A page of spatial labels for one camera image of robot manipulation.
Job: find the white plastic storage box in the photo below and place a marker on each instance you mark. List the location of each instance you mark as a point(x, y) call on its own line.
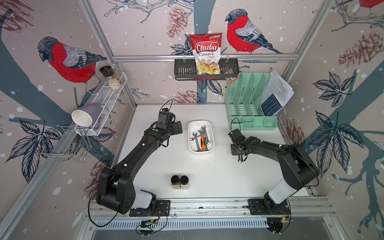
point(195, 126)

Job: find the dark blue notebook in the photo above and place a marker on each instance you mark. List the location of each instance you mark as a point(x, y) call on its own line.
point(271, 106)

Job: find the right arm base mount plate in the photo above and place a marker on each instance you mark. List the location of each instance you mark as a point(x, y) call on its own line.
point(259, 207)

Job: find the white spice jar black lid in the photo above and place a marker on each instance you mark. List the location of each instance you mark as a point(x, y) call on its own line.
point(184, 182)

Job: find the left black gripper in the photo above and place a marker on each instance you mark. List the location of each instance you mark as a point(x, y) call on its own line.
point(177, 129)

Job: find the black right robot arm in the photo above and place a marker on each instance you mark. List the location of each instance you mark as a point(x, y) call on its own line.
point(297, 167)

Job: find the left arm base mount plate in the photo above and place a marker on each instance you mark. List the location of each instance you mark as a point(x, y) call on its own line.
point(160, 208)

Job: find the white wire wall shelf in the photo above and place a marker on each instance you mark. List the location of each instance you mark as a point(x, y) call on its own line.
point(107, 98)

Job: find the spice jar on shelf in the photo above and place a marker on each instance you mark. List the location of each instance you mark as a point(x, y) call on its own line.
point(112, 81)

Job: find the green plastic file organizer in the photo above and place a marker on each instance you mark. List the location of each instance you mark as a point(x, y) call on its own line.
point(243, 101)

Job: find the orange handled adjustable wrench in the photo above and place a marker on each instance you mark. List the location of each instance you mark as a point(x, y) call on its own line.
point(204, 145)

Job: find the white paper documents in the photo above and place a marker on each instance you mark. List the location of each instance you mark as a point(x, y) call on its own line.
point(279, 87)

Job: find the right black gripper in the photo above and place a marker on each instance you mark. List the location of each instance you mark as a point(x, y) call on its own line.
point(233, 152)

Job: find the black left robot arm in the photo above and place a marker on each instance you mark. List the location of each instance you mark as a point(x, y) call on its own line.
point(115, 190)

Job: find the wire cup holder rack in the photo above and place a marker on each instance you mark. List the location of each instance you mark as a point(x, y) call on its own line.
point(66, 143)

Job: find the brown spice jar black lid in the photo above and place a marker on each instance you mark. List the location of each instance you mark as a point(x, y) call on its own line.
point(175, 181)

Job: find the long silver combination wrench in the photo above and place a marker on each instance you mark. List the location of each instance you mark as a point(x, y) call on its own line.
point(197, 142)

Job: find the purple white cup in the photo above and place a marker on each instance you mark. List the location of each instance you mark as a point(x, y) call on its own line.
point(86, 115)

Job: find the red Chuba chips bag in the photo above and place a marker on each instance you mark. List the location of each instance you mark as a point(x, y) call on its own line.
point(207, 53)

